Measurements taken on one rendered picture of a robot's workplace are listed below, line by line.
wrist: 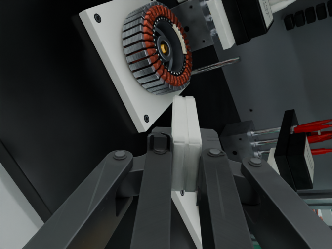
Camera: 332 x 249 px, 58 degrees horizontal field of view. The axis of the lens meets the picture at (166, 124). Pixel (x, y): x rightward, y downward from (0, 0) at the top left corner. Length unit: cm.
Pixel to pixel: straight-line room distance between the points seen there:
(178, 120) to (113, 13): 23
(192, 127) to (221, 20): 24
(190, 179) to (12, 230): 18
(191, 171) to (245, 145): 41
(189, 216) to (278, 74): 34
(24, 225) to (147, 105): 19
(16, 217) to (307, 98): 54
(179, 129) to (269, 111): 52
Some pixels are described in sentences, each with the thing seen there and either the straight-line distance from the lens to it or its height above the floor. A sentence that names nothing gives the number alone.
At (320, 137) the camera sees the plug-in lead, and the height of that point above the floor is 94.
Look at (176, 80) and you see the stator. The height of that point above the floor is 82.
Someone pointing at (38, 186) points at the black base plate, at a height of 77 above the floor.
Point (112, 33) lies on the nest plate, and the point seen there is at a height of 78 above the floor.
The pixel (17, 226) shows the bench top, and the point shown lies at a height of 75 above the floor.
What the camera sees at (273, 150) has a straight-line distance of 49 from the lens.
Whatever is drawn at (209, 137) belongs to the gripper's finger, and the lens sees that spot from 17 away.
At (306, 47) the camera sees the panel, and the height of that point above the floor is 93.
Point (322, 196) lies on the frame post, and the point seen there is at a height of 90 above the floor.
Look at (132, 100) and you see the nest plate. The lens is 35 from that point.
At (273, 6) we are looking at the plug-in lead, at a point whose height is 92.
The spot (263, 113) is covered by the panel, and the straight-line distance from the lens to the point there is 67.
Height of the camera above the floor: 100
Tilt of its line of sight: 34 degrees down
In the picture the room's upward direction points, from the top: 79 degrees clockwise
